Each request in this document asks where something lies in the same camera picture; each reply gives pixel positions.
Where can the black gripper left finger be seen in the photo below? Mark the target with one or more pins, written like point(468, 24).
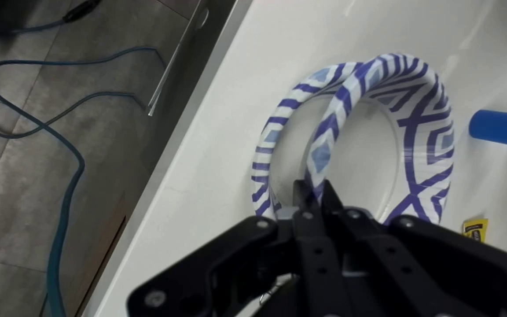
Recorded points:
point(311, 258)

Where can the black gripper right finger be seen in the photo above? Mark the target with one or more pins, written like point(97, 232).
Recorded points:
point(417, 265)

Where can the small blue patterned paper bowl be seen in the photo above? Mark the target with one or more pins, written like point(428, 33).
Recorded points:
point(422, 117)

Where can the yellow packet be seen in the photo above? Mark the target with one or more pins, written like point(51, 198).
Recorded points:
point(475, 230)

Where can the large blue patterned paper bowl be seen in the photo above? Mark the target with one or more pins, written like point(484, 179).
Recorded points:
point(271, 126)

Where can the small blue bottle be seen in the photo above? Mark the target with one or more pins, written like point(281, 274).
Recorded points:
point(500, 128)

